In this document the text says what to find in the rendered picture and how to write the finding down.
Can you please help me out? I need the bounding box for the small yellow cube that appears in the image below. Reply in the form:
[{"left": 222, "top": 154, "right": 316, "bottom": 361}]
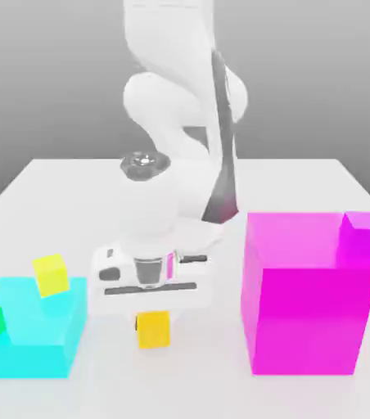
[{"left": 32, "top": 253, "right": 71, "bottom": 298}]

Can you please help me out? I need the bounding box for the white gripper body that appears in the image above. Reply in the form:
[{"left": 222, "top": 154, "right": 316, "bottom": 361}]
[{"left": 88, "top": 281, "right": 213, "bottom": 318}]

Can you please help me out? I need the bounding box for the large cyan box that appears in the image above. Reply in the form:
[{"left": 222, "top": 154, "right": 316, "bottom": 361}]
[{"left": 0, "top": 277, "right": 88, "bottom": 380}]

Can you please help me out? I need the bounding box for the large magenta box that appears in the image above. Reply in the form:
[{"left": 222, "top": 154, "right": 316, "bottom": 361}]
[{"left": 240, "top": 211, "right": 370, "bottom": 376}]

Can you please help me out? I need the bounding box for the small orange cube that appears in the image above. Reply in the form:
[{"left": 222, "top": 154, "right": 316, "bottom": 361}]
[{"left": 134, "top": 310, "right": 172, "bottom": 349}]

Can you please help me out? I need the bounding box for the small purple cube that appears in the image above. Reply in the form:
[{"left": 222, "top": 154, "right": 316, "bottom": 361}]
[{"left": 337, "top": 211, "right": 370, "bottom": 262}]

